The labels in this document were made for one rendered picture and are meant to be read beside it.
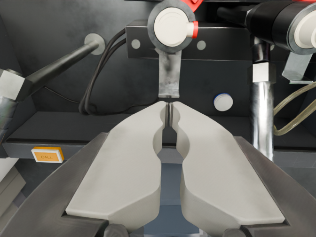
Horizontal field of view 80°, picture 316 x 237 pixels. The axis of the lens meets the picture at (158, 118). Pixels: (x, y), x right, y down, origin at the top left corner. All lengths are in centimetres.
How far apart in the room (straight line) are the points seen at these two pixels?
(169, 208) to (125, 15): 62
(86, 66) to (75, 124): 13
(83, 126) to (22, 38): 21
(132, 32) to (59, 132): 28
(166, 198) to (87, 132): 43
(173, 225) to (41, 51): 62
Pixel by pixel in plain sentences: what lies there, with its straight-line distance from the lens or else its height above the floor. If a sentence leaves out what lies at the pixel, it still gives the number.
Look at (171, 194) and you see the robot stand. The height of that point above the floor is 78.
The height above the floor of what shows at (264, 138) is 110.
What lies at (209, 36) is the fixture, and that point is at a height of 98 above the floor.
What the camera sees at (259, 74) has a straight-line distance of 18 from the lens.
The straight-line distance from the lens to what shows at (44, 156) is 42.
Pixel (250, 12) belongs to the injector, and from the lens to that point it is 20.
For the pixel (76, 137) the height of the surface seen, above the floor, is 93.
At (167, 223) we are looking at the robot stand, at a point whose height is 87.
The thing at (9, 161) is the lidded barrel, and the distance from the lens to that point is 159.
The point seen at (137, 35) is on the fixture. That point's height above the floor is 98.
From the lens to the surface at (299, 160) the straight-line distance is 45.
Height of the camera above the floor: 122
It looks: 58 degrees down
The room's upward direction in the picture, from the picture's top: 176 degrees counter-clockwise
